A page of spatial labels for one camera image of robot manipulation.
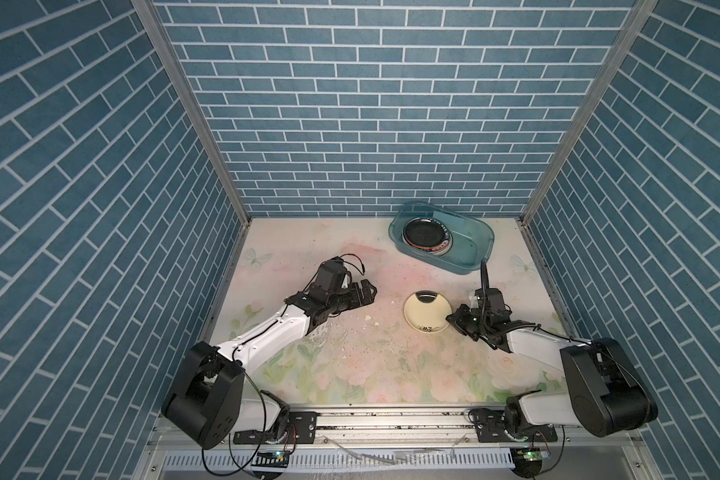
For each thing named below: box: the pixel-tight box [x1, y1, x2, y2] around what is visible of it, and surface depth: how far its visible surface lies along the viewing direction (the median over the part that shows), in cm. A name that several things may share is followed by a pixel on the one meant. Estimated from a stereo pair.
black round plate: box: [403, 217, 452, 255], surface depth 110 cm
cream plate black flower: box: [403, 290, 453, 334], surface depth 96 cm
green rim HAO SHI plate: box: [402, 222, 453, 255], surface depth 109 cm
